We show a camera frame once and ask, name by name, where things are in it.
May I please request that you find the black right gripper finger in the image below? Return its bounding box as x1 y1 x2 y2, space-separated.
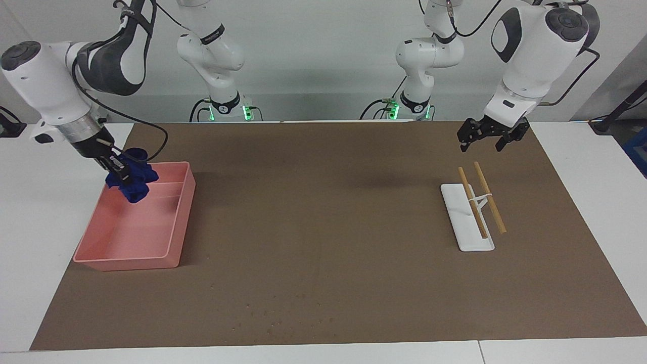
103 153 133 186

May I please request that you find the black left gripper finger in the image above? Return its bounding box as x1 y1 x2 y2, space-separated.
457 123 481 153
495 127 529 153

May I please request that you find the blue towel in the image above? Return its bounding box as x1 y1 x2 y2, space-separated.
105 147 160 204

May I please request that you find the wooden rack rod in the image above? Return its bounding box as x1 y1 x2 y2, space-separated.
457 166 489 240
473 161 507 235

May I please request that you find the pink plastic bin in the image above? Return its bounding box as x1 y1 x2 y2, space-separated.
73 161 197 271

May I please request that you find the white rack base tray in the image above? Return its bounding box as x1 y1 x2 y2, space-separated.
440 183 496 252

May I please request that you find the blue box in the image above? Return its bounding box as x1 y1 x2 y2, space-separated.
622 126 647 178

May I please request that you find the brown table mat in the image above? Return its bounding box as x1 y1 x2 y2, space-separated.
29 121 647 351

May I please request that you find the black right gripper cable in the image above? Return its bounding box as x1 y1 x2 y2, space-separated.
71 0 169 163

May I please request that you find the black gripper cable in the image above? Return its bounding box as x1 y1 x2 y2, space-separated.
71 0 169 163
419 0 601 108

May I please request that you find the black base cable bundle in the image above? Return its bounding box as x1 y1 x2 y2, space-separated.
189 99 264 123
359 75 406 121

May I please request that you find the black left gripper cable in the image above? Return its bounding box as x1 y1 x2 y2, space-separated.
419 0 601 108

